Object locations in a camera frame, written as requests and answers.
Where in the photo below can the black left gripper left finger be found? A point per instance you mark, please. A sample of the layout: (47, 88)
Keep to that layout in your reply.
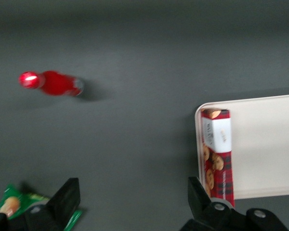
(65, 202)

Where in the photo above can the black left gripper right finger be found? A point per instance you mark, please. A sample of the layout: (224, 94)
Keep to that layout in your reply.
(202, 204)

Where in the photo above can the red tartan cookie box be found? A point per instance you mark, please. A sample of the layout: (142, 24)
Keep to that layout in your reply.
(219, 156)

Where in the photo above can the beige rectangular plastic tray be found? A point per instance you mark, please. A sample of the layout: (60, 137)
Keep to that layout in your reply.
(262, 144)

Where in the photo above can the green chips bag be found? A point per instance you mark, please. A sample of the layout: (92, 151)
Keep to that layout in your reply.
(10, 204)

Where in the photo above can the red bottle with red cap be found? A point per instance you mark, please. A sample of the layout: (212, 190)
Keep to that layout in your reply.
(55, 83)

